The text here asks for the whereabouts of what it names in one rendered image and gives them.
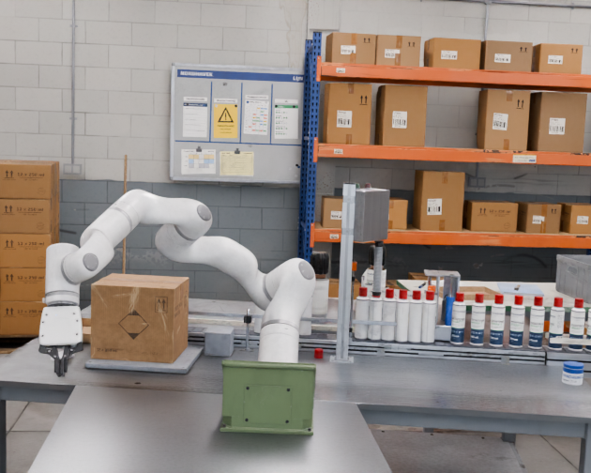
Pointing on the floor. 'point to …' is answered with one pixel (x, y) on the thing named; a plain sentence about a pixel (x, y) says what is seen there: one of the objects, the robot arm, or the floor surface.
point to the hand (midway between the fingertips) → (60, 367)
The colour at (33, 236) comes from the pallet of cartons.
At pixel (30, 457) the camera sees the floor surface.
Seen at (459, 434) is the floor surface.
